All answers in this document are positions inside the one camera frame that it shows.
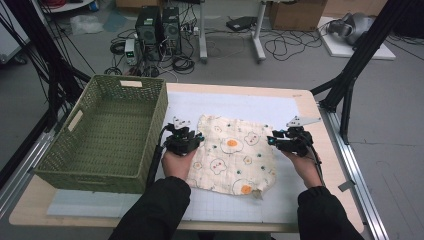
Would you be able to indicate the aluminium rail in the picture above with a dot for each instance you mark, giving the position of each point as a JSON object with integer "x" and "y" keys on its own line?
{"x": 23, "y": 166}
{"x": 360, "y": 186}

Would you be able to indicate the grey rounded device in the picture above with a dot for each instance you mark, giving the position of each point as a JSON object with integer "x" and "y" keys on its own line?
{"x": 356, "y": 26}

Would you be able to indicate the person's right hand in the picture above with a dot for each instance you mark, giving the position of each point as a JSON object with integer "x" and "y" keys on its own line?
{"x": 305, "y": 170}

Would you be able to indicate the cream printed cloth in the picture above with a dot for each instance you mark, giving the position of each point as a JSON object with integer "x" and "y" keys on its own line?
{"x": 233, "y": 156}

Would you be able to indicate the clear plastic bag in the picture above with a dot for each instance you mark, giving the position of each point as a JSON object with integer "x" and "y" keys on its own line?
{"x": 86, "y": 25}

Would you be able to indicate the white table leg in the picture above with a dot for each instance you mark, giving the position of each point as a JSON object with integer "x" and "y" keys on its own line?
{"x": 258, "y": 36}
{"x": 202, "y": 33}

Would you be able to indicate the white floor board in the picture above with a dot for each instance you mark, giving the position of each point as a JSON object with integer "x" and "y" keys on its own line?
{"x": 336, "y": 50}

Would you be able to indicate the large cardboard box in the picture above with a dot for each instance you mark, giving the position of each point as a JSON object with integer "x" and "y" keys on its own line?
{"x": 296, "y": 15}

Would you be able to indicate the white bench power supply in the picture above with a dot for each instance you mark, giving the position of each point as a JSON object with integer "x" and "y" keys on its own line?
{"x": 130, "y": 51}

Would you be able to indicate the flat black box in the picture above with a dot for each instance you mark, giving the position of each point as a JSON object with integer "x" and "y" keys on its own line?
{"x": 240, "y": 23}

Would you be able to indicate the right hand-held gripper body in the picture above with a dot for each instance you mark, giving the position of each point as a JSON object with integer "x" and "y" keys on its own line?
{"x": 296, "y": 140}

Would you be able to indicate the large black computer tower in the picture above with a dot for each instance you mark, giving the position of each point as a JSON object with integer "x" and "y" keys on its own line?
{"x": 148, "y": 30}

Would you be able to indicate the slim black computer tower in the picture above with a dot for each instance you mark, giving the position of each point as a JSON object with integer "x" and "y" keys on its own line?
{"x": 171, "y": 30}

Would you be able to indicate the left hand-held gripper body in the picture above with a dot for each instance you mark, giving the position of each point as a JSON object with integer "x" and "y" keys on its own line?
{"x": 181, "y": 141}

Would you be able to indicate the person's left hand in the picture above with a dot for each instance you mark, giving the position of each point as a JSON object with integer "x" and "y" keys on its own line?
{"x": 178, "y": 166}

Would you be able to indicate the green woven basket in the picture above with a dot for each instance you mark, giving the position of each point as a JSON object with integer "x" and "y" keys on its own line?
{"x": 100, "y": 133}

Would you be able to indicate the small grey bracket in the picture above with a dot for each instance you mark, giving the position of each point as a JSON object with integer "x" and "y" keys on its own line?
{"x": 346, "y": 185}

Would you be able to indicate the white grid mat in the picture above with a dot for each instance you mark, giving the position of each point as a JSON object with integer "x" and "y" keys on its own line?
{"x": 233, "y": 103}

